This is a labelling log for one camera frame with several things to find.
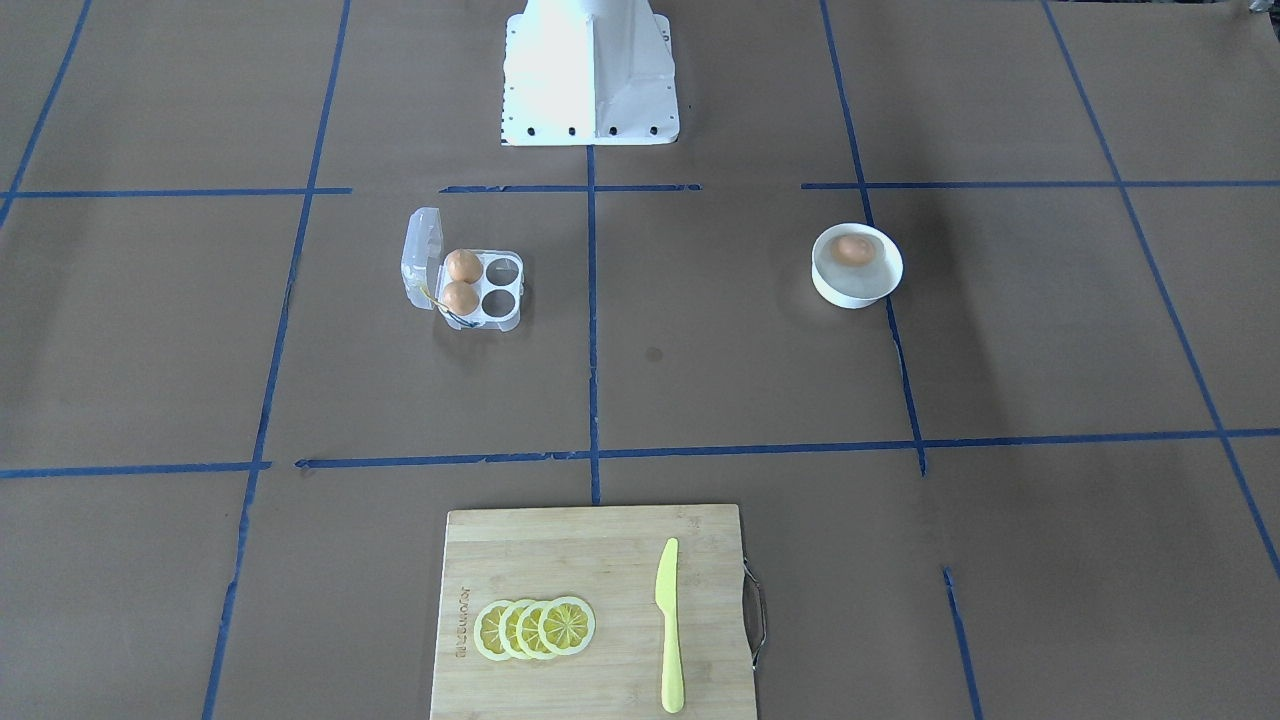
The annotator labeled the clear plastic egg carton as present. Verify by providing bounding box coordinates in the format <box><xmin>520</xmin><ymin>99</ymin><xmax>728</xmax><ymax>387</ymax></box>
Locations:
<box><xmin>399</xmin><ymin>208</ymin><xmax>526</xmax><ymax>332</ymax></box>

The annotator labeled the brown egg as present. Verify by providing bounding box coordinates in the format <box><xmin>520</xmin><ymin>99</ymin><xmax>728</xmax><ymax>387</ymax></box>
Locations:
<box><xmin>829</xmin><ymin>233</ymin><xmax>879</xmax><ymax>266</ymax></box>

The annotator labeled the brown egg front slot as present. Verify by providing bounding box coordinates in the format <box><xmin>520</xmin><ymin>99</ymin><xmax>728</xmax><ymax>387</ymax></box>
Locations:
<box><xmin>438</xmin><ymin>281</ymin><xmax>480</xmax><ymax>316</ymax></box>

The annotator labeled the brown egg slot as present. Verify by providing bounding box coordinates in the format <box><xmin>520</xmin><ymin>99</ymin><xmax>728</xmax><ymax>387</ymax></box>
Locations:
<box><xmin>438</xmin><ymin>281</ymin><xmax>480</xmax><ymax>316</ymax></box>
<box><xmin>444</xmin><ymin>249</ymin><xmax>484</xmax><ymax>284</ymax></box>

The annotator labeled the brown egg rear slot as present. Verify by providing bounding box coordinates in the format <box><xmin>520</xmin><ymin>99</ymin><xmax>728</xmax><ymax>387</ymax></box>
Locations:
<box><xmin>444</xmin><ymin>249</ymin><xmax>484</xmax><ymax>284</ymax></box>

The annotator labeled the bamboo cutting board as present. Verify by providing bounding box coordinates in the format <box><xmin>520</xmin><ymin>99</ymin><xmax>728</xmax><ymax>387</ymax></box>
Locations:
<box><xmin>430</xmin><ymin>503</ymin><xmax>758</xmax><ymax>719</ymax></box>

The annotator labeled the white round bowl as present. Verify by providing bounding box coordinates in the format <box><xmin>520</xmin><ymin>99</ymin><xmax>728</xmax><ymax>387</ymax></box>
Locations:
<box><xmin>810</xmin><ymin>223</ymin><xmax>905</xmax><ymax>309</ymax></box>

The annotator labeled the yellow plastic knife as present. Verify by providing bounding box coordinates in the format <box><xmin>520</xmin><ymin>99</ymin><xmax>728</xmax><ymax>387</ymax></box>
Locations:
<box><xmin>654</xmin><ymin>537</ymin><xmax>685</xmax><ymax>714</ymax></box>

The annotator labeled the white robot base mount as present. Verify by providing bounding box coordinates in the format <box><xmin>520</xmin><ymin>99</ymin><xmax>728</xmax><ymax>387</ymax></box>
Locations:
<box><xmin>500</xmin><ymin>1</ymin><xmax>681</xmax><ymax>147</ymax></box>

